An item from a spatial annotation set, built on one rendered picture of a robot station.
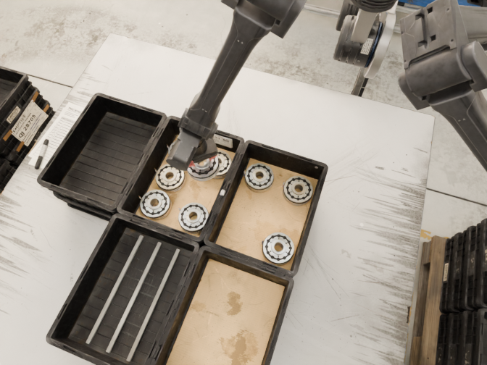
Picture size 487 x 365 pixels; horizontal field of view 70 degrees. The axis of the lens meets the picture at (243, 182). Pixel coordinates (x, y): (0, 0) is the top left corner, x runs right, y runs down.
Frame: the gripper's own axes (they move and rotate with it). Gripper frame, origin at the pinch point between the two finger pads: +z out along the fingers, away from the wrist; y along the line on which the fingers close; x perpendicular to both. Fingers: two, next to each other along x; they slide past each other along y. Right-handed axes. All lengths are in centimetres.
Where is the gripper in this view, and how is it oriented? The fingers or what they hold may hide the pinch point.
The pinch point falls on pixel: (201, 160)
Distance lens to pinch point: 106.6
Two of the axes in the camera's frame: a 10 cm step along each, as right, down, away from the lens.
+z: 0.3, 3.6, 9.3
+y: 9.3, -3.6, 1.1
